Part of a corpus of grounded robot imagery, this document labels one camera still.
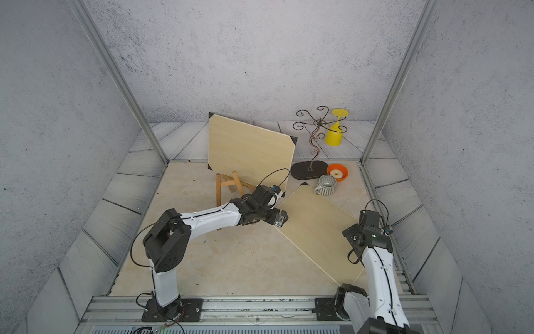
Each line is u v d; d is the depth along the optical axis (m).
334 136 0.98
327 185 1.07
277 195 0.72
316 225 0.96
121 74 0.87
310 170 1.14
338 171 1.11
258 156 0.95
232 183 0.85
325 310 0.72
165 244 0.49
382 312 0.41
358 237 0.57
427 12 0.71
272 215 0.80
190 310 0.73
